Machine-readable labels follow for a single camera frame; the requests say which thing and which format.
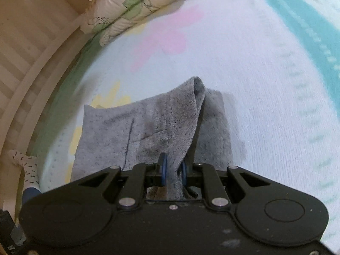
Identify white patterned sock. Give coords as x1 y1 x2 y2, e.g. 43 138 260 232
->
7 150 41 192

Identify grey speckled pants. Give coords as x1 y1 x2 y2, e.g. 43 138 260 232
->
71 77 233 200

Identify pastel patterned bed sheet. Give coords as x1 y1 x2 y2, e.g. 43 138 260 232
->
28 0 339 250

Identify blue trouser leg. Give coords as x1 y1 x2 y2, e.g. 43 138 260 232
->
10 187 41 246

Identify leaf print pillow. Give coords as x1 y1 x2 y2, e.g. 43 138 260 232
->
80 0 177 47

